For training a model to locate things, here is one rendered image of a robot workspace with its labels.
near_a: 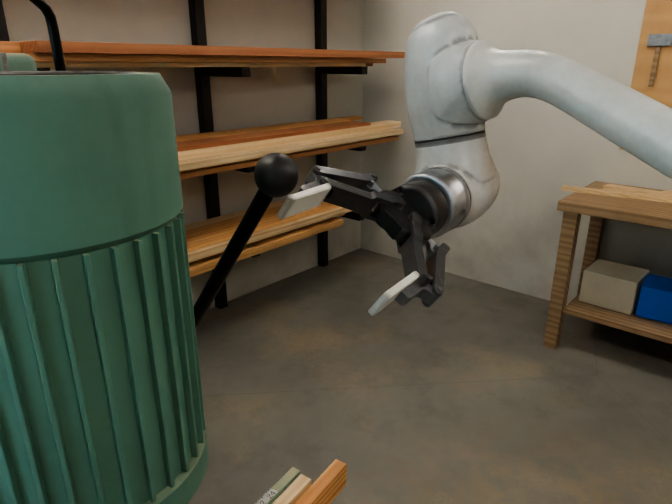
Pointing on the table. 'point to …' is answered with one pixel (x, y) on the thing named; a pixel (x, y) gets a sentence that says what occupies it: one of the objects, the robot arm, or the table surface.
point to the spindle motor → (95, 295)
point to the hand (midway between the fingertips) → (336, 252)
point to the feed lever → (282, 167)
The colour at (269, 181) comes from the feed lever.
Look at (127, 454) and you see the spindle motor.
